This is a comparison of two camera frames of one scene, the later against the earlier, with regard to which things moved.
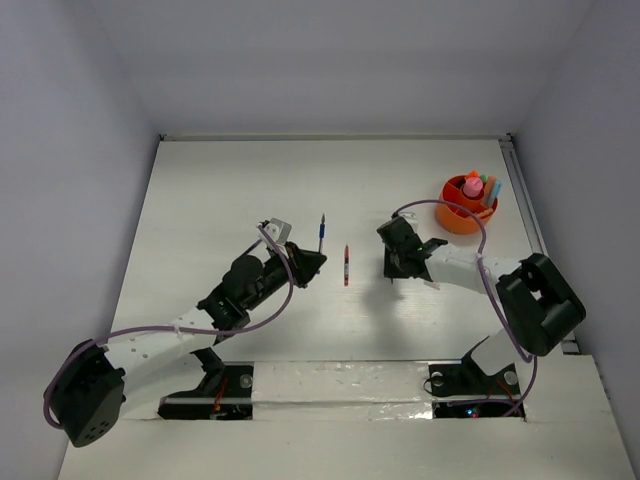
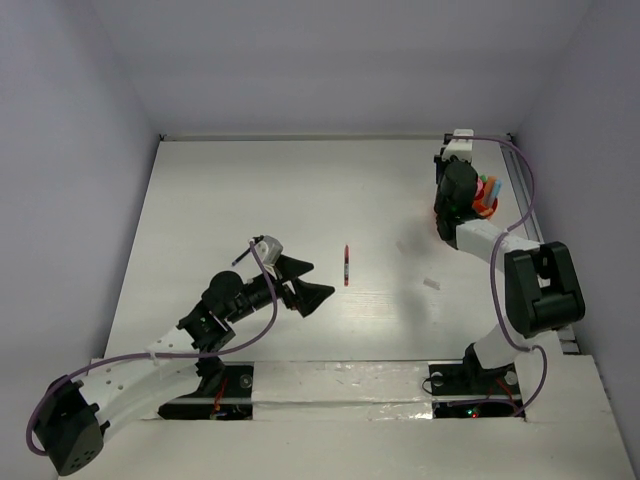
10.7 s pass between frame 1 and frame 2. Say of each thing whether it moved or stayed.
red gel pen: stayed
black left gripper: moved
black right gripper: moved
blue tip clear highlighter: stayed
